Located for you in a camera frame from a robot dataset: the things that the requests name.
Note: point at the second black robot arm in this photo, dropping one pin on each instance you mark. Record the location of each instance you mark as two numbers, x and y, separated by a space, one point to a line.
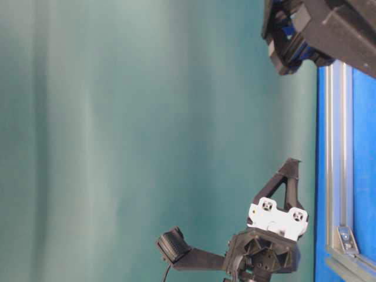
320 31

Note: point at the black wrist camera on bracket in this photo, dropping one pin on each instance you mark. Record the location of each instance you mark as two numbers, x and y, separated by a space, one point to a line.
183 257

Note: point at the aluminium extrusion frame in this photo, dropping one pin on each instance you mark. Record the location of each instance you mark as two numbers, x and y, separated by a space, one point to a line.
339 173

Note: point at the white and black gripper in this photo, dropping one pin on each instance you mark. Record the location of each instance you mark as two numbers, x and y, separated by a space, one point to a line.
269 243

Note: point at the lower metal corner bracket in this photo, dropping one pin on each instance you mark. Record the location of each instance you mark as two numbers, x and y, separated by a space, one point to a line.
347 241

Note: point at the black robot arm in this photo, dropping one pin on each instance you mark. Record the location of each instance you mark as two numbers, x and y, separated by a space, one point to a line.
249 276

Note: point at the blue backdrop board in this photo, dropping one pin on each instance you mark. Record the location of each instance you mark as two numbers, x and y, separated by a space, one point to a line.
364 172

